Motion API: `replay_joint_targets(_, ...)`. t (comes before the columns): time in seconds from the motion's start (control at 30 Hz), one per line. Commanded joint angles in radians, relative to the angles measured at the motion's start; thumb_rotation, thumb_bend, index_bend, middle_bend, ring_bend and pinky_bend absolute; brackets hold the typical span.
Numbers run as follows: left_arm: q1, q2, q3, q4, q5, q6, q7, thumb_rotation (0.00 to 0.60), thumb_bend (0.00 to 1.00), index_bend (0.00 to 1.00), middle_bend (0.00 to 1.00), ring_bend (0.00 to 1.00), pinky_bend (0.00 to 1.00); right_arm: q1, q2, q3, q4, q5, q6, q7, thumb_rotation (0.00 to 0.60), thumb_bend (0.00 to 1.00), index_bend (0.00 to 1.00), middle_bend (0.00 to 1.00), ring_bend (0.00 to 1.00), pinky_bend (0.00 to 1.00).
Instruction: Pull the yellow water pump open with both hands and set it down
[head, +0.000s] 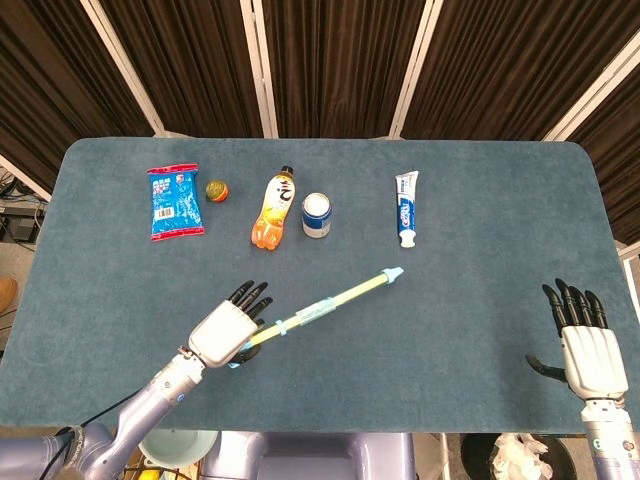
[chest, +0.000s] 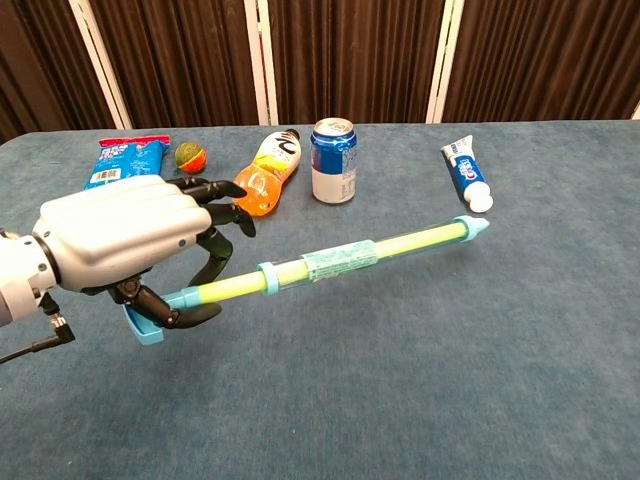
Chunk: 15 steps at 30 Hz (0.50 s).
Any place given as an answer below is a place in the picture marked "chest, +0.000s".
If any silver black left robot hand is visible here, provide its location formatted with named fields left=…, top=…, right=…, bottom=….
left=32, top=174, right=257, bottom=331

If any orange green small ball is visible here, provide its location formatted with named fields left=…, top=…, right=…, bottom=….
left=174, top=142, right=208, bottom=175

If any blue velvet tablecloth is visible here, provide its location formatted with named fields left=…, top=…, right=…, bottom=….
left=0, top=118, right=640, bottom=480

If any yellow blue water pump toy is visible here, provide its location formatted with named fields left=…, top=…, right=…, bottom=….
left=123, top=222, right=471, bottom=347

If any blue white drink can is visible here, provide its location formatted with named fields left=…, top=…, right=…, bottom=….
left=310, top=117, right=359, bottom=204

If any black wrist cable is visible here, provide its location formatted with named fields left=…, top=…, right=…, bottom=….
left=0, top=292, right=76, bottom=365

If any brown pleated curtain panel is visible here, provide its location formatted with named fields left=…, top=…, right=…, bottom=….
left=269, top=0, right=446, bottom=126
left=442, top=0, right=640, bottom=124
left=87, top=0, right=261, bottom=129
left=0, top=0, right=119, bottom=144

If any orange drink plastic bottle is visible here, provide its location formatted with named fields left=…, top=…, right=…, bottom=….
left=232, top=128, right=303, bottom=218

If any blue red snack packet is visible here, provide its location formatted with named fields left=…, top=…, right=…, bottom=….
left=83, top=135, right=172, bottom=191

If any blue white toothpaste tube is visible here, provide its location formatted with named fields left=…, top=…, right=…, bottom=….
left=439, top=134, right=495, bottom=214

